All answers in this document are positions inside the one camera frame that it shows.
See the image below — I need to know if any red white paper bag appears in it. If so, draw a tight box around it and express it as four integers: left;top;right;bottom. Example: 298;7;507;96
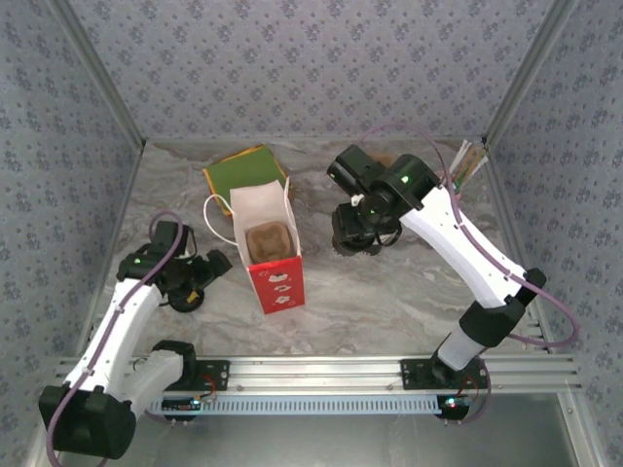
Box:
202;175;307;316

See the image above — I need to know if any black plastic cup lid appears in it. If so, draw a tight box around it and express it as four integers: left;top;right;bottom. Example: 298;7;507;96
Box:
167;286;206;313

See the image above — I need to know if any white wrapped straw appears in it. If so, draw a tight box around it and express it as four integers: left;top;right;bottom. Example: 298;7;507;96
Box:
450;139;472;171
457;154;491;189

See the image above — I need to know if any left controller board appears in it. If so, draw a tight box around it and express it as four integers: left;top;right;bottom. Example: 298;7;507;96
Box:
161;396;203;413

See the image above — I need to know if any controller board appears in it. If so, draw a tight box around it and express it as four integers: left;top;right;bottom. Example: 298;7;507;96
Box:
436;394;474;414
161;396;203;413

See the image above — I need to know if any right controller board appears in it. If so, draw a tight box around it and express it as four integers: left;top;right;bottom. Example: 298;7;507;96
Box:
436;394;474;414

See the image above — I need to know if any grey metal panel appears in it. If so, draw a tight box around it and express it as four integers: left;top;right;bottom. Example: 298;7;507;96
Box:
53;412;580;467

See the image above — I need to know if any black right camera cable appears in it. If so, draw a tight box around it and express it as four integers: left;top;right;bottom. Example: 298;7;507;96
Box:
374;224;403;249

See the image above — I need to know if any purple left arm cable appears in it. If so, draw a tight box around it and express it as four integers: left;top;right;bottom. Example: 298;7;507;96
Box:
46;209;186;467

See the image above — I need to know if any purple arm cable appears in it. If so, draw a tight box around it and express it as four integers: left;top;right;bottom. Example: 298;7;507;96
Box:
357;122;581;425
46;209;186;467

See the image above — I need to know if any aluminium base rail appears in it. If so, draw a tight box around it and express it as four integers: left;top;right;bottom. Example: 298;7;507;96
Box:
48;353;584;395

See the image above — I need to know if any light blue slotted cable duct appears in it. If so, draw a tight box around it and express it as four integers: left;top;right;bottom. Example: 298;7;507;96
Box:
71;393;444;416

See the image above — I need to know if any aluminium frame post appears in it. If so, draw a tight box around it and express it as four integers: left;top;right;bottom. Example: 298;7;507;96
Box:
48;0;148;150
481;0;580;150

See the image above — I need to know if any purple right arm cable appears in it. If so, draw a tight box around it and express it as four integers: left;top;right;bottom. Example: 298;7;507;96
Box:
357;122;581;425

